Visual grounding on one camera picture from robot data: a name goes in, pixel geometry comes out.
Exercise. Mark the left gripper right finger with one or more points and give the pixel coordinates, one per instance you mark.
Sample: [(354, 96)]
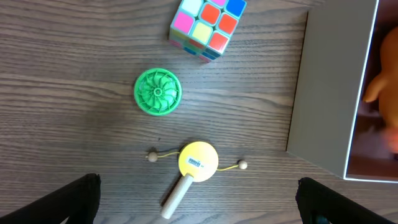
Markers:
[(320, 204)]

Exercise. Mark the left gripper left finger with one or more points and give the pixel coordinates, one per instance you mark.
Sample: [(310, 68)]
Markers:
[(77, 202)]

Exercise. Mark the orange dinosaur figure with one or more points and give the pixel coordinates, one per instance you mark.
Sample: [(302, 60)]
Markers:
[(383, 88)]

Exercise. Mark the green plastic spinning top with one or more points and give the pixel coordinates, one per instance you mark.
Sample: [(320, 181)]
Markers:
[(157, 92)]

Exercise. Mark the multicoloured puzzle cube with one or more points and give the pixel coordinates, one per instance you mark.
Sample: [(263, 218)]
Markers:
[(204, 28)]

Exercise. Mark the white cardboard box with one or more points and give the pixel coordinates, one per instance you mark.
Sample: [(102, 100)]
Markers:
[(332, 127)]

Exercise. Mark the yellow wooden rattle drum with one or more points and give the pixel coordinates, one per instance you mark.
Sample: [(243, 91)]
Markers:
[(197, 162)]

